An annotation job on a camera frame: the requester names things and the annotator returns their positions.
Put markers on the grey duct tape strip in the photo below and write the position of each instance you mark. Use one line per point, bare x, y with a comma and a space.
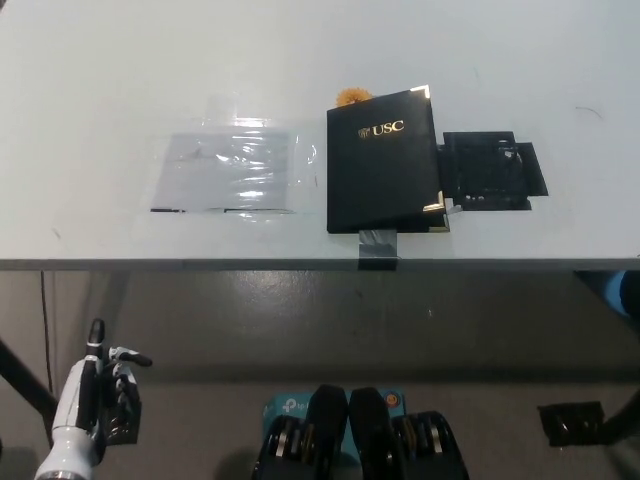
377, 250

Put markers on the blue object under desk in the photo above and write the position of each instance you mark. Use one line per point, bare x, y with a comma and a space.
612, 292

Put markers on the clear plastic film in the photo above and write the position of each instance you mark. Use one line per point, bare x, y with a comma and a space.
305, 150

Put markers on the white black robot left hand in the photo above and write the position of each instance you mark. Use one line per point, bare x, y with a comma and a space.
82, 400

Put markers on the black table leg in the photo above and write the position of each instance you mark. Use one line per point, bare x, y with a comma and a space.
25, 380
622, 415

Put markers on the black tape patch on desk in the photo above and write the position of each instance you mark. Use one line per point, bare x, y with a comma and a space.
492, 170

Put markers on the black USC diary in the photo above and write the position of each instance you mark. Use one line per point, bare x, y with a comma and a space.
380, 170

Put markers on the teal TP-Link box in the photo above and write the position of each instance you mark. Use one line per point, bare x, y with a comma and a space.
287, 406

